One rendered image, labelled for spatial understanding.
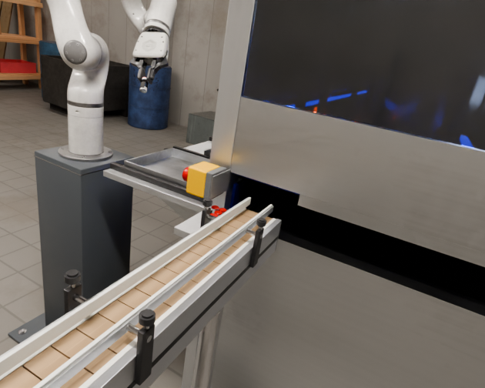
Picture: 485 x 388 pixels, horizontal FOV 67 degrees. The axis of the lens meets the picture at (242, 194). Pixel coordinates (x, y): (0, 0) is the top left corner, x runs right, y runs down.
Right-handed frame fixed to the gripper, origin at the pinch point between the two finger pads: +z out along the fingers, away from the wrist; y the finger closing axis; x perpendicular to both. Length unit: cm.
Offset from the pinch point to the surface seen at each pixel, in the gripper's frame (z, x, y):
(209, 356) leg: 77, 4, 31
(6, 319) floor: 80, 75, -78
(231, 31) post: 5.2, -24.5, 30.9
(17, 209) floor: 12, 141, -146
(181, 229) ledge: 49, -4, 21
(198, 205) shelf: 38.4, 7.8, 21.3
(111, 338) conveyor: 72, -43, 27
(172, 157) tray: 11.4, 34.6, 0.7
